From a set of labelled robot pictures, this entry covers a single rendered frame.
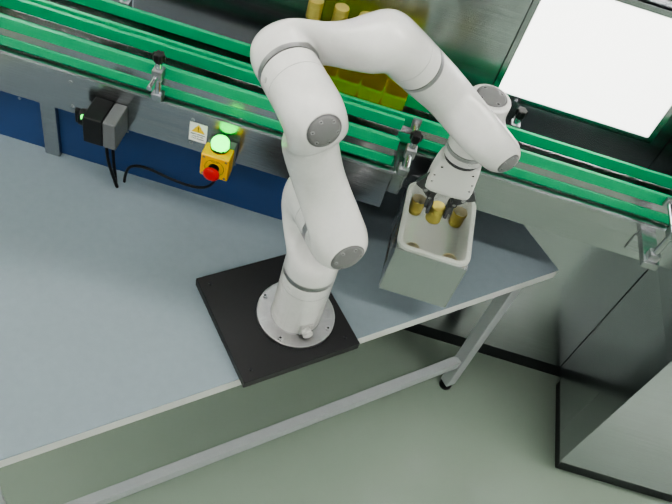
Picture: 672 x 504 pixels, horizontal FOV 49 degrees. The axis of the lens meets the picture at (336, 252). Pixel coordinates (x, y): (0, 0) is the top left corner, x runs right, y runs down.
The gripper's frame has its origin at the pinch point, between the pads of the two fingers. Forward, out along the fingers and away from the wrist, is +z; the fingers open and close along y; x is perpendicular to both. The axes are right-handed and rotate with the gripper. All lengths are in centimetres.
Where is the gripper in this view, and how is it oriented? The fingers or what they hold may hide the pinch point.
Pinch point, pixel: (438, 205)
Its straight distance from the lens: 165.6
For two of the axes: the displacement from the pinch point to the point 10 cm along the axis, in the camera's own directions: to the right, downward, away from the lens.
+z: -2.1, 6.1, 7.6
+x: -1.9, 7.4, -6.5
